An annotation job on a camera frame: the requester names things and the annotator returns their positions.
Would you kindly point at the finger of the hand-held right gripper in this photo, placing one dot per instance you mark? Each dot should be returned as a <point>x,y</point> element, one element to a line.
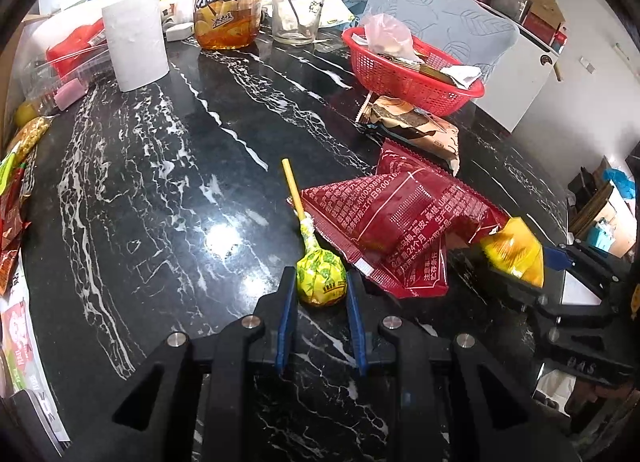
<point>554,257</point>
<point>515,289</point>

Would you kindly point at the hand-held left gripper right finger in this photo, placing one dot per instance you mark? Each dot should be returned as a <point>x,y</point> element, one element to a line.
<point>356,322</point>

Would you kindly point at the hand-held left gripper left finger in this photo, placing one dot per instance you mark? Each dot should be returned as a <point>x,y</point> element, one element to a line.
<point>286,312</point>

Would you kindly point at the yellow snack packet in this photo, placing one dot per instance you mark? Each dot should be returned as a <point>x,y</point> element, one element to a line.
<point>515,249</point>

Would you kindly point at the yellow lollipop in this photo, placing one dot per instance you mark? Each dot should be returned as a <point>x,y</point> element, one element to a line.
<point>320,279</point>

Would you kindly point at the dark red snack packet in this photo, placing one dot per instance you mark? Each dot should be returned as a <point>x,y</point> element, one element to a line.
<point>380,227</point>
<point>400,157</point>

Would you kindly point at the brown snack packet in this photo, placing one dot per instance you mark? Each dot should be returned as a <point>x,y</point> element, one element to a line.
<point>415,129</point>

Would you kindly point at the red plastic basket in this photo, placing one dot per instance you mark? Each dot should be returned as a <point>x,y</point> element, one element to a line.
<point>395,77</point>

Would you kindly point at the clear zip bag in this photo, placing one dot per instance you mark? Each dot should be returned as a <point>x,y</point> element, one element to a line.
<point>387,34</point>

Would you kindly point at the large floor cardboard box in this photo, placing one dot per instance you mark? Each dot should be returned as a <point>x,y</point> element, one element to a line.
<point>615,214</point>

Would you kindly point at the blue plastic bag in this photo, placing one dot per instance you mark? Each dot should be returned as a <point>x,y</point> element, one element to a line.
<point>617,179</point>

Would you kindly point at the white cabinet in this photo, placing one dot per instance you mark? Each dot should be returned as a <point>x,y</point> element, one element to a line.
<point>520,87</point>

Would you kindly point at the white wrapper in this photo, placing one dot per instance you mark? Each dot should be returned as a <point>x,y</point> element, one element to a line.
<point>462,76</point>

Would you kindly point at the brown gold packet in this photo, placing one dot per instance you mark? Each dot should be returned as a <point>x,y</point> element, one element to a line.
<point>435,71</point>

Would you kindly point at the red box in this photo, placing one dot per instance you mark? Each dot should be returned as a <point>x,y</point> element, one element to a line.
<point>545,31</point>

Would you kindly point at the open cardboard box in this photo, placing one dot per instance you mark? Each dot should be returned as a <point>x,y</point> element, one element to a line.
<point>547,4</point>

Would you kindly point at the leaf pattern chair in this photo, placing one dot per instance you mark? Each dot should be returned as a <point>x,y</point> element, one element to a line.
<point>450,12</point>

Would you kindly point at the white printed pouch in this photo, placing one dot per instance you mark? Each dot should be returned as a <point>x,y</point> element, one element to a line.
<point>20,342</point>

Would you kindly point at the black flat device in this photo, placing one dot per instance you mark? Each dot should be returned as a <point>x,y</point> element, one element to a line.
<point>35,417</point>

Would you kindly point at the pile of red snack packets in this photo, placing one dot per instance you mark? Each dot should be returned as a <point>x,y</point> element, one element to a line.
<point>10,222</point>

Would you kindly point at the clear glass cup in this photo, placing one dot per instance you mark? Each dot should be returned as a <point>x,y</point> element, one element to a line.
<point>300,17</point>

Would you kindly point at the small white box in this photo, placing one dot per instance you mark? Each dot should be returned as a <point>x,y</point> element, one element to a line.
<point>180,31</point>

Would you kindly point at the yellow patterned pouch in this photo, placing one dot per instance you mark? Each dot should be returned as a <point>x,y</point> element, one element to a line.
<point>337,12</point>

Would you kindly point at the pink block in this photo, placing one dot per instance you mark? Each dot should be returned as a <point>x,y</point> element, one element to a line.
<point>70,93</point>

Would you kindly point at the white toilet paper roll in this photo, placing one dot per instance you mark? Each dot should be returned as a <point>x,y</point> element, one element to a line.
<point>135,42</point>

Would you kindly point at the yellow corn snack bag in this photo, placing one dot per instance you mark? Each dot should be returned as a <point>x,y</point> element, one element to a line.
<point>30,134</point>

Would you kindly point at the clear plastic container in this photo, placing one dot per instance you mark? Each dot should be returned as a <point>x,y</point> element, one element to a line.
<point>85,69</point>

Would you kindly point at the yellow fruit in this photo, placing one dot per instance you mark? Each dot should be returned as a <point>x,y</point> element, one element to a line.
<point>25,114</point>

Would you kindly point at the bright red packet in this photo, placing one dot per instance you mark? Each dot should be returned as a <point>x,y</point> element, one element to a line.
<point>75,44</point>

